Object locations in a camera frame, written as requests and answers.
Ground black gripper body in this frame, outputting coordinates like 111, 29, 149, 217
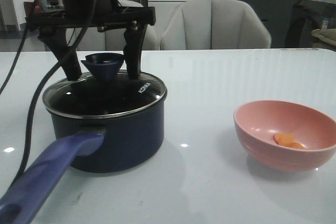
28, 0, 156, 31

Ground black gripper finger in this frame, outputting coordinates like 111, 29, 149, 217
123, 22, 147, 80
38, 28, 82, 81

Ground glass pot lid blue knob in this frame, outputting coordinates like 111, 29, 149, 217
42, 52, 168, 120

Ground pink bowl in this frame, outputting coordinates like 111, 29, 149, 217
234, 100, 335, 172

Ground orange ham slices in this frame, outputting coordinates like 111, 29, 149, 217
273, 133, 305, 150

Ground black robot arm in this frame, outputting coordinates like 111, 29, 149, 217
26, 0, 156, 81

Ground left grey armchair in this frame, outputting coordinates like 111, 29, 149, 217
44, 0, 160, 51

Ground grey armchair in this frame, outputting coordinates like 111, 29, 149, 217
160, 0, 271, 50
44, 0, 160, 51

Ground right grey armchair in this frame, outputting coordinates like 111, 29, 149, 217
160, 0, 271, 50

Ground grey kitchen counter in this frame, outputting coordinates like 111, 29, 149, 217
240, 0, 335, 48

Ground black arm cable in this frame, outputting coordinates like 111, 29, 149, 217
0, 0, 106, 183

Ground blue saucepan with handle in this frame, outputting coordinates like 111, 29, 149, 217
1, 99, 164, 223

